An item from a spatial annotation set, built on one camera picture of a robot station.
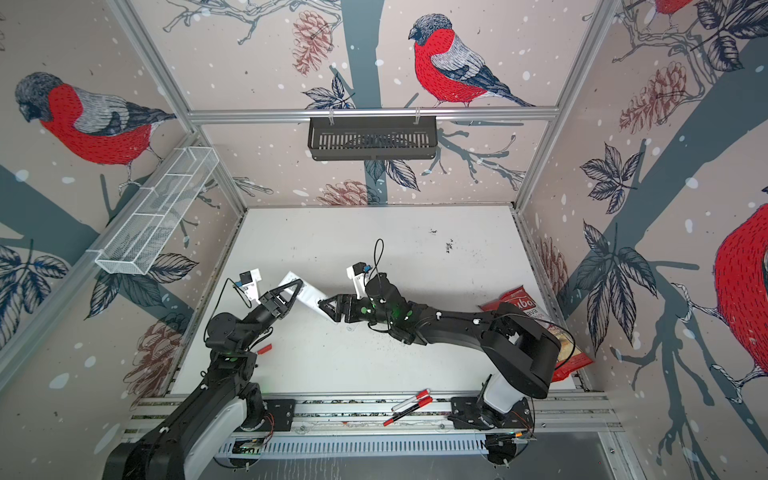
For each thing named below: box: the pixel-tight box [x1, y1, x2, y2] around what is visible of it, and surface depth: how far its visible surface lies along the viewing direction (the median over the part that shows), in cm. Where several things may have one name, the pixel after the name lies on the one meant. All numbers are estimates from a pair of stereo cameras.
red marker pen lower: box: [383, 396, 434, 427], surface depth 77 cm
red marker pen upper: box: [391, 388, 431, 412], surface depth 78 cm
